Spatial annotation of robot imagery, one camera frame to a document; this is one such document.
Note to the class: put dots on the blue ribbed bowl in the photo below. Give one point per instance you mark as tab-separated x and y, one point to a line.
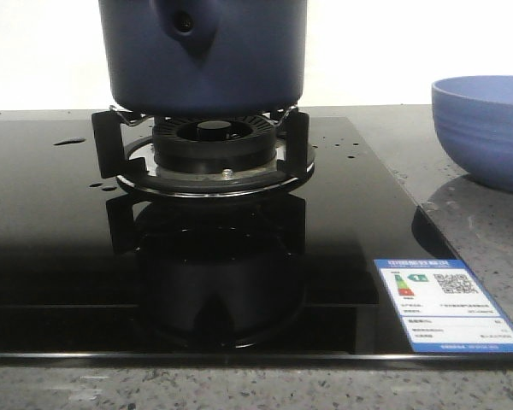
473	120

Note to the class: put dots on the black right pot support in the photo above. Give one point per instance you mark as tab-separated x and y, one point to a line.
135	168

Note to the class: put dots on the blue cooking pot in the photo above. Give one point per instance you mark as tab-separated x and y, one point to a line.
204	58

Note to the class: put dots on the right gas burner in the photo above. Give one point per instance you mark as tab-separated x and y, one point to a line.
209	146

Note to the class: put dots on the black glass gas stove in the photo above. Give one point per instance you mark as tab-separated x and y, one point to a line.
89	274

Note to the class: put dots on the blue energy rating label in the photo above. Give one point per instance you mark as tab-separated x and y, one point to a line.
444	309

